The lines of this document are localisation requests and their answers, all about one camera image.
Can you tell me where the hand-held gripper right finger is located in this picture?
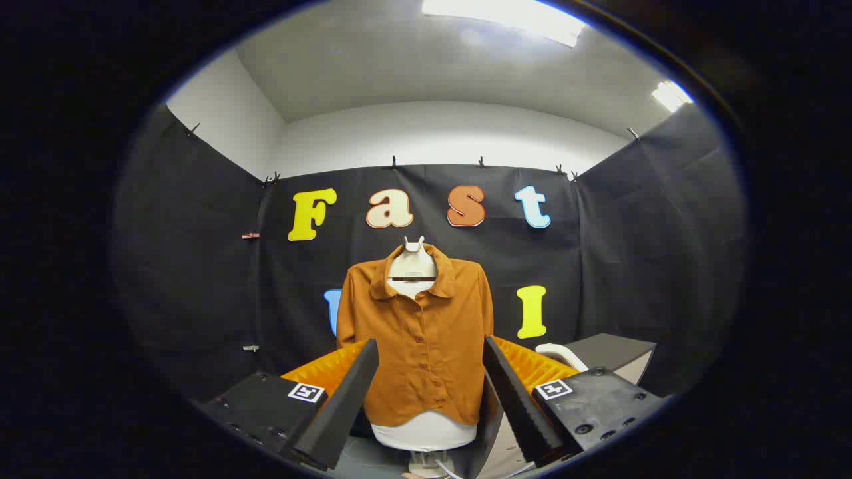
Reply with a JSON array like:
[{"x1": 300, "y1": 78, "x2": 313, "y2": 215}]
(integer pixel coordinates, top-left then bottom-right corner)
[{"x1": 483, "y1": 336, "x2": 668, "y2": 468}]

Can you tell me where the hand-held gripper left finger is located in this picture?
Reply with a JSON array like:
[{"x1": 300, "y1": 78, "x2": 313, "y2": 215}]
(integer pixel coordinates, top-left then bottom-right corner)
[{"x1": 196, "y1": 338, "x2": 380, "y2": 472}]

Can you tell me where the white garment steamer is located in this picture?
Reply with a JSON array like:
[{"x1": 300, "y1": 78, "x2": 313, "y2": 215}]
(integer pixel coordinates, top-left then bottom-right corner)
[{"x1": 536, "y1": 343, "x2": 590, "y2": 373}]

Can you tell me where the brown button-up shirt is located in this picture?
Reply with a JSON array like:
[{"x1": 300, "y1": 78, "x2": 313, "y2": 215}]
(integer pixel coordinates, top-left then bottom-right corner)
[{"x1": 336, "y1": 243, "x2": 495, "y2": 428}]

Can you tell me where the white mannequin stand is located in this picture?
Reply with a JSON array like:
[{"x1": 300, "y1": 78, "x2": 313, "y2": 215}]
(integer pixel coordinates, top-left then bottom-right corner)
[{"x1": 406, "y1": 449, "x2": 457, "y2": 478}]

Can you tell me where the grey side table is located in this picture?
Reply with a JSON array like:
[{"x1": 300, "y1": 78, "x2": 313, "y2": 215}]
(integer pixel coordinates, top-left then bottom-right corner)
[{"x1": 562, "y1": 333, "x2": 658, "y2": 385}]

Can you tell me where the white mannequin torso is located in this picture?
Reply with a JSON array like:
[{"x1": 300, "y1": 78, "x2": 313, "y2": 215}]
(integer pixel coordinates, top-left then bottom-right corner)
[{"x1": 369, "y1": 236, "x2": 479, "y2": 453}]

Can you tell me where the ceiling light panel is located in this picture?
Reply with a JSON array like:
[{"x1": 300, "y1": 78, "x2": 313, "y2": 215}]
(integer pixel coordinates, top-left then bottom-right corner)
[
  {"x1": 421, "y1": 0, "x2": 586, "y2": 47},
  {"x1": 651, "y1": 80, "x2": 693, "y2": 112}
]

